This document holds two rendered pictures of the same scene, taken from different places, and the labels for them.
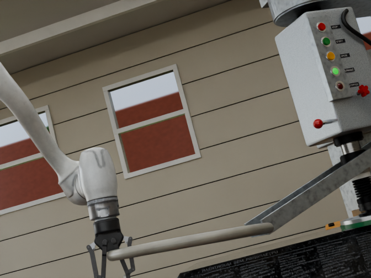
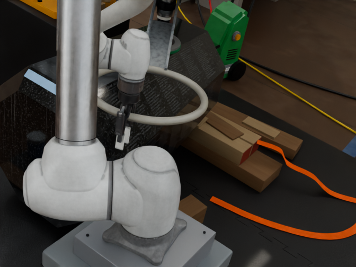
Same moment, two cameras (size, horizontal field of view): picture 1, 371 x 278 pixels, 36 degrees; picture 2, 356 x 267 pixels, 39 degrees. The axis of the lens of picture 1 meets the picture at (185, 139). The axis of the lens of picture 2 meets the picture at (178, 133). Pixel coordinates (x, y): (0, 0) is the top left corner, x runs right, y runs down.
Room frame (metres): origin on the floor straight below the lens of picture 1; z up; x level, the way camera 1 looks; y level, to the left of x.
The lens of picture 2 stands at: (0.98, 1.63, 1.92)
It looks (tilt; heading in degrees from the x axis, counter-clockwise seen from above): 35 degrees down; 289
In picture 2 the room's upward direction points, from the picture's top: 12 degrees clockwise
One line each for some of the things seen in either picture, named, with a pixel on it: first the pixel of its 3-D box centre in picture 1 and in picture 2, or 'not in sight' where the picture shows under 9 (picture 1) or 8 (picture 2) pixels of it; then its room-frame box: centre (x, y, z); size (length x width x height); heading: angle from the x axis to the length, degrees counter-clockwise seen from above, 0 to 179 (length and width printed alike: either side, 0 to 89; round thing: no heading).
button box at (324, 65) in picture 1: (328, 58); not in sight; (1.81, -0.51, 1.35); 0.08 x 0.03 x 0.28; 113
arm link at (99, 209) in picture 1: (104, 209); (130, 82); (1.66, 0.28, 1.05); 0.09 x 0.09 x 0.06
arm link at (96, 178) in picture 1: (96, 174); (131, 52); (1.68, 0.28, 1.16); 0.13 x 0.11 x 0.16; 27
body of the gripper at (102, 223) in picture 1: (108, 235); (127, 100); (1.66, 0.29, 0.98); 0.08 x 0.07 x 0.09; 98
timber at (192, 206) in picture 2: not in sight; (178, 220); (1.52, -0.18, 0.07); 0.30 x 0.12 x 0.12; 73
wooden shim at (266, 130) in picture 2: not in sight; (260, 127); (1.43, -1.29, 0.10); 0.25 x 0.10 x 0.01; 172
